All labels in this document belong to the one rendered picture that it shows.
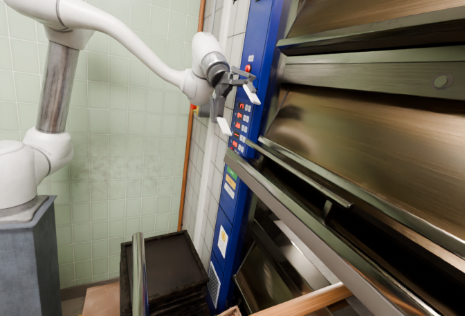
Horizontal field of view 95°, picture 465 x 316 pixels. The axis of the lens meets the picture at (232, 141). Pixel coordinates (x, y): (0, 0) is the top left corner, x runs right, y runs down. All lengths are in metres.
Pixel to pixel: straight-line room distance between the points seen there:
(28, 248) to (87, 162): 0.56
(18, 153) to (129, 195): 0.76
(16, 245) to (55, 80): 0.64
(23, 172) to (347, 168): 1.04
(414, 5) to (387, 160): 0.24
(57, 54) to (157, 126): 0.63
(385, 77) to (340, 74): 0.09
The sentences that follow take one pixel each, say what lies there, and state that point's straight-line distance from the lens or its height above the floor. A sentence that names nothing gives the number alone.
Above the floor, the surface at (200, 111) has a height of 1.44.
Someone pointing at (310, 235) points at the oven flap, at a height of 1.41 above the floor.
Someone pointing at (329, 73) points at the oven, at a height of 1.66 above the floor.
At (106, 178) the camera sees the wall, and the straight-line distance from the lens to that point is 1.58.
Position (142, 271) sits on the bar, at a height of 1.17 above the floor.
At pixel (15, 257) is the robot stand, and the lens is 1.21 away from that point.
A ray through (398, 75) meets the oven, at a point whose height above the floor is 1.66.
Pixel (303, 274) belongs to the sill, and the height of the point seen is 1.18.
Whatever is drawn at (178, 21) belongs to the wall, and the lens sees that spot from 1.47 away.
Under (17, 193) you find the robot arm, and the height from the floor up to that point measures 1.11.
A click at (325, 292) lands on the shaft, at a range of 0.59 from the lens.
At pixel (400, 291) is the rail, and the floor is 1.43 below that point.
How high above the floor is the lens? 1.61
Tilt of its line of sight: 15 degrees down
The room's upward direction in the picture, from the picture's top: 9 degrees clockwise
